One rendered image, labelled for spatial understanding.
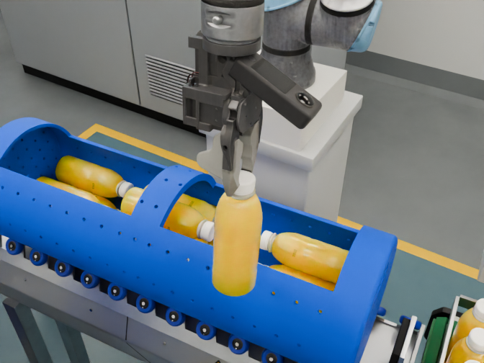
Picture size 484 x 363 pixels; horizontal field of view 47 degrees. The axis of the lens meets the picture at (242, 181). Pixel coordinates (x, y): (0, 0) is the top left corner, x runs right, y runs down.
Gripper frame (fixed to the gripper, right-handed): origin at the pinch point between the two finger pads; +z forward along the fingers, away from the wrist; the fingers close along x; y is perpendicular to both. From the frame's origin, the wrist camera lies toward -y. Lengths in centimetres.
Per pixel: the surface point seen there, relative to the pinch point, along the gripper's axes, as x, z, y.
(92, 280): -12, 44, 41
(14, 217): -6, 28, 55
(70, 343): -39, 112, 81
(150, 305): -11, 45, 26
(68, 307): -11, 55, 49
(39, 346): -25, 99, 80
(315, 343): -5.6, 31.5, -12.3
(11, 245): -12, 43, 65
